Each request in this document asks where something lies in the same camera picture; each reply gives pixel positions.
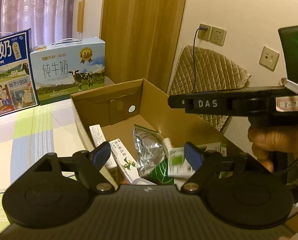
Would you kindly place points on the wooden door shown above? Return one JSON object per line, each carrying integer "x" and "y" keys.
{"x": 141, "y": 38}

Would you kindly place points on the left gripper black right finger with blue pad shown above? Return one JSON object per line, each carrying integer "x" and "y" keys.
{"x": 209, "y": 164}

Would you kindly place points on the long white parrot box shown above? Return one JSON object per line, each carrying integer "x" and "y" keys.
{"x": 124, "y": 160}

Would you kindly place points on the white plastic spoon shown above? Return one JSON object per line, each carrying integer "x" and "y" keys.
{"x": 167, "y": 144}

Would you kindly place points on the wall switch plate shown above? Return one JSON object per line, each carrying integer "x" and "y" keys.
{"x": 218, "y": 36}

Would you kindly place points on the purple curtain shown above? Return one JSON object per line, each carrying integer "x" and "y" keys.
{"x": 49, "y": 20}

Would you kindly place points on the blue milk carton box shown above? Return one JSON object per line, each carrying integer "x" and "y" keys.
{"x": 17, "y": 87}

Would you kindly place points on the white green medicine box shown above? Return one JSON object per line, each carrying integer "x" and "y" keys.
{"x": 98, "y": 138}

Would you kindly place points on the green silver foil pouch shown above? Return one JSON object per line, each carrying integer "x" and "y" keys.
{"x": 152, "y": 162}

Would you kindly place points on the large cardboard box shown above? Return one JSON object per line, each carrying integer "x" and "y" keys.
{"x": 117, "y": 108}

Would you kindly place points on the small green carton box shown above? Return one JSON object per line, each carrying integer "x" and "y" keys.
{"x": 179, "y": 167}

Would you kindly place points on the quilted chair cushion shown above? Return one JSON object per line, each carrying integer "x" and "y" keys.
{"x": 203, "y": 70}

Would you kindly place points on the person's right hand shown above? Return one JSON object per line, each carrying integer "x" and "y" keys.
{"x": 272, "y": 139}

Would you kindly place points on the light blue cow milk box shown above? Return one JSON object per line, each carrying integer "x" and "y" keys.
{"x": 67, "y": 67}

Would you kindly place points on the checked tablecloth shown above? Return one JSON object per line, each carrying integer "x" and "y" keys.
{"x": 27, "y": 135}

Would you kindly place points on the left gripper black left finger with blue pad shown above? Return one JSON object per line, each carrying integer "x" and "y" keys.
{"x": 85, "y": 165}

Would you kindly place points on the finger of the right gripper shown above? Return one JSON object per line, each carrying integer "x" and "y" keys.
{"x": 177, "y": 101}

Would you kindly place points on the single wall outlet plate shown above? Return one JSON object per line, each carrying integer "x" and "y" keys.
{"x": 269, "y": 58}

